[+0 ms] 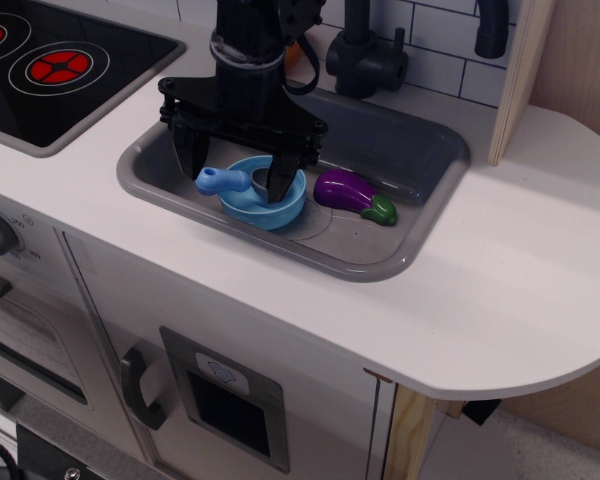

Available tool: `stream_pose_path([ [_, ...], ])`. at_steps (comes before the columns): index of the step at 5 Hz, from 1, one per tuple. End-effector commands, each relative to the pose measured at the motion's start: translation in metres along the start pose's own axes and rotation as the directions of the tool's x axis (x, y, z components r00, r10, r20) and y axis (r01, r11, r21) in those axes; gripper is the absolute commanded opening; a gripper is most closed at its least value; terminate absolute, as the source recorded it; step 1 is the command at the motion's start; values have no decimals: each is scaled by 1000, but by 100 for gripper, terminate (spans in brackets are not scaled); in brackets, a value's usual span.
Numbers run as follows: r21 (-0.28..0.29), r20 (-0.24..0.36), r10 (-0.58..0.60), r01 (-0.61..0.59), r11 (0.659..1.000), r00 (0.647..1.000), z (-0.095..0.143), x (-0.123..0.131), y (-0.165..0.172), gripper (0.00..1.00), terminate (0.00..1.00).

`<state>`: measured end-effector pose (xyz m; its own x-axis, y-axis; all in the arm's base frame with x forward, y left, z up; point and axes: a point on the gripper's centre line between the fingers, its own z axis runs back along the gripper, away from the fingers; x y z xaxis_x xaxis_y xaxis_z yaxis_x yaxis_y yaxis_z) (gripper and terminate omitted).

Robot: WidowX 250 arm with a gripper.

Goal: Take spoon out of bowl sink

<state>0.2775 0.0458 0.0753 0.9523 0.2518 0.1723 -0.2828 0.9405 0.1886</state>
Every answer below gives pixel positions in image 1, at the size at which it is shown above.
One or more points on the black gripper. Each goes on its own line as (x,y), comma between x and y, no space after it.
(248,108)

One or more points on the blue toy spoon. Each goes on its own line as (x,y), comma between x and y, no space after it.
(212,181)

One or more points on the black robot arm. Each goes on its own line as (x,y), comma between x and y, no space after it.
(253,35)

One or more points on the blue plastic bowl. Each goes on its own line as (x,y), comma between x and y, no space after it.
(252,209)

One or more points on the grey sink basin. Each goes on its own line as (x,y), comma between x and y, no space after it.
(415,163)

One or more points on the purple toy eggplant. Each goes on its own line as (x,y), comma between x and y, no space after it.
(344,190)

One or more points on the orange toy chicken drumstick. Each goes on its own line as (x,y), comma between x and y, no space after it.
(293,56)

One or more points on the dark grey toy faucet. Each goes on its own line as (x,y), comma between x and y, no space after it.
(362,66)

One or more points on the black toy stovetop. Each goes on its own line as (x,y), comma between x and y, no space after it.
(62,71)

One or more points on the grey ice dispenser panel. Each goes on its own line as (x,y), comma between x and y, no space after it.
(229,399)

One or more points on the white oven door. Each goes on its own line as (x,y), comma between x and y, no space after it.
(48,343)

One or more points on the grey cabinet door handle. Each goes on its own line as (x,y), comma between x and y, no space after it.
(142,388)

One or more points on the light wooden side post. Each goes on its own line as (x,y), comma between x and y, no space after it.
(527,47)

